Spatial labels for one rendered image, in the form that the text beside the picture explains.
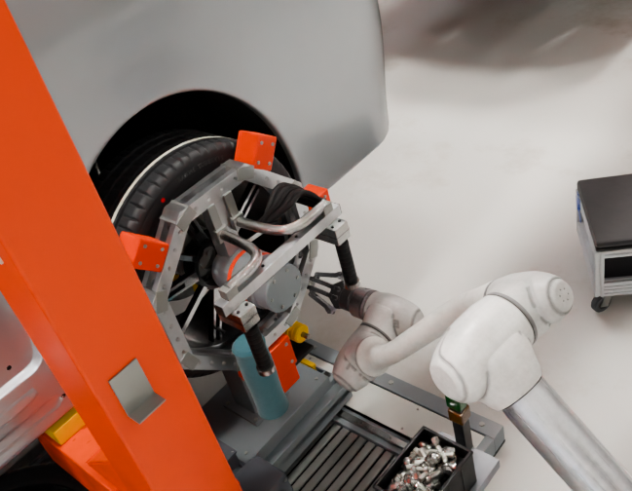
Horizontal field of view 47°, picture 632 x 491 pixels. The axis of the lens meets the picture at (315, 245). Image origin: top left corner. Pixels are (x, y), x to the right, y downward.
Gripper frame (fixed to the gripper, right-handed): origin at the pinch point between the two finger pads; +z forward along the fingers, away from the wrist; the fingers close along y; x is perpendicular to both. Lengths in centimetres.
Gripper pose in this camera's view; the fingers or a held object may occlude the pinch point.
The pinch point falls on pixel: (304, 280)
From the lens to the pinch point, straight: 218.9
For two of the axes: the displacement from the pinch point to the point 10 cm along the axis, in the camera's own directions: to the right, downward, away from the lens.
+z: -7.4, -2.5, 6.2
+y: 2.9, -9.6, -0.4
